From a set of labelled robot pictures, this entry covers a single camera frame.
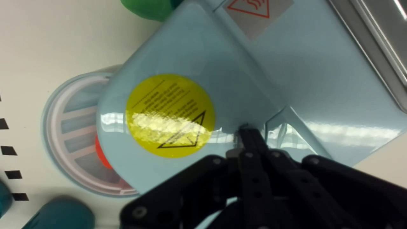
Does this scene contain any light blue breakfast station machine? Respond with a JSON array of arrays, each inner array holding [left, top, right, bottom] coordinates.
[[42, 0, 407, 199]]

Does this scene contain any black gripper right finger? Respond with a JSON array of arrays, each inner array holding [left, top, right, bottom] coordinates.
[[246, 125, 407, 229]]

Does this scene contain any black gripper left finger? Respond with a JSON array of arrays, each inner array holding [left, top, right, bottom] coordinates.
[[119, 125, 255, 229]]

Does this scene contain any teal kettle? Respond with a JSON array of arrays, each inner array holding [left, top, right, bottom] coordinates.
[[0, 180, 96, 229]]

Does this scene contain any yellow warning sticker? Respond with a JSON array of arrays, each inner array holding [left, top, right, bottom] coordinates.
[[124, 74, 216, 159]]

